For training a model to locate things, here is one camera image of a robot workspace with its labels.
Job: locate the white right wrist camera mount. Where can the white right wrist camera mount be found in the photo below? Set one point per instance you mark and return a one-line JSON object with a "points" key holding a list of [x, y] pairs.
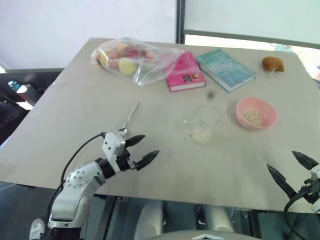
{"points": [[316, 172]]}

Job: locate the pink bowl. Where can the pink bowl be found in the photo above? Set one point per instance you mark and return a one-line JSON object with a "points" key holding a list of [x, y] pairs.
{"points": [[267, 112]]}

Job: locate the silver metal spoon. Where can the silver metal spoon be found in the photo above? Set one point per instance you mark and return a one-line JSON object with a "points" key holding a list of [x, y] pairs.
{"points": [[130, 117]]}

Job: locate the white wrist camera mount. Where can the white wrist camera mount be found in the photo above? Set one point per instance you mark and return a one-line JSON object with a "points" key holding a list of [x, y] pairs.
{"points": [[316, 172], [112, 146]]}

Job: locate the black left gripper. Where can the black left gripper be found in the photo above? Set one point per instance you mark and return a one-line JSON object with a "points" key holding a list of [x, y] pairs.
{"points": [[125, 162]]}

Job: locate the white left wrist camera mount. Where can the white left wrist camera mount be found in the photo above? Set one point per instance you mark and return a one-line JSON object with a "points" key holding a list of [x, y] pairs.
{"points": [[112, 146]]}

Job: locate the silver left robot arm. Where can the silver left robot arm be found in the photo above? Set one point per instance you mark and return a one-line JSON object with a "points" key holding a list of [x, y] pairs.
{"points": [[75, 190]]}

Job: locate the yellow-green apple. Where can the yellow-green apple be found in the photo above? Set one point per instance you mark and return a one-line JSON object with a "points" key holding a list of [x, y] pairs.
{"points": [[127, 66]]}

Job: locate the clear glass measuring cup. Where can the clear glass measuring cup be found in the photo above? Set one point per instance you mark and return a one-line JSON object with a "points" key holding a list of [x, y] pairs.
{"points": [[207, 125]]}

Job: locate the white shoe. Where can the white shoe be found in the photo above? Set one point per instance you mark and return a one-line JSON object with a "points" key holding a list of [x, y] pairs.
{"points": [[37, 228]]}

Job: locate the grey robot torso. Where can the grey robot torso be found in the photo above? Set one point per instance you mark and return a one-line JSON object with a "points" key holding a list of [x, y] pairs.
{"points": [[207, 235]]}

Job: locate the yellow orange fruit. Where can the yellow orange fruit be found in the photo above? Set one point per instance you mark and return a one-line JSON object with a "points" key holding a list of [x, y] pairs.
{"points": [[102, 59]]}

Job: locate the teal book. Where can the teal book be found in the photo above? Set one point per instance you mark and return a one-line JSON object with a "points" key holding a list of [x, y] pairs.
{"points": [[225, 68]]}

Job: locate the brown kiwi with stick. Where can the brown kiwi with stick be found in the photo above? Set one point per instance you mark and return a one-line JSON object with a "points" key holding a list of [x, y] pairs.
{"points": [[273, 63]]}

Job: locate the pink peach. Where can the pink peach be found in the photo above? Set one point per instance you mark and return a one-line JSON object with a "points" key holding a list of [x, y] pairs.
{"points": [[113, 62]]}

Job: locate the pink book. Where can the pink book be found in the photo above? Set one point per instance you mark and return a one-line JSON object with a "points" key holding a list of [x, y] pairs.
{"points": [[186, 72]]}

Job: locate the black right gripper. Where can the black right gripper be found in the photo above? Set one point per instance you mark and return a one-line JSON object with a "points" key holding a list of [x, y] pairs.
{"points": [[311, 191]]}

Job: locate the grey robot leg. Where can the grey robot leg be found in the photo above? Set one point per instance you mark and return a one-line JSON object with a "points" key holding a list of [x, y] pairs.
{"points": [[150, 220], [217, 217]]}

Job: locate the dark desk with clutter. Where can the dark desk with clutter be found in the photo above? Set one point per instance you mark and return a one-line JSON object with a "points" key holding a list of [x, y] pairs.
{"points": [[15, 112]]}

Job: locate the red apple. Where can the red apple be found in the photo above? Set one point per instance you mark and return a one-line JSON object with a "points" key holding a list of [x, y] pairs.
{"points": [[133, 51]]}

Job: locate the clear plastic fruit bag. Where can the clear plastic fruit bag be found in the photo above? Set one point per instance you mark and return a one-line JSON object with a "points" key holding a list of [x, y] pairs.
{"points": [[155, 62]]}

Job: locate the dark window frame post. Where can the dark window frame post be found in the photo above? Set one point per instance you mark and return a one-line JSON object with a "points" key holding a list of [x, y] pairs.
{"points": [[180, 21]]}

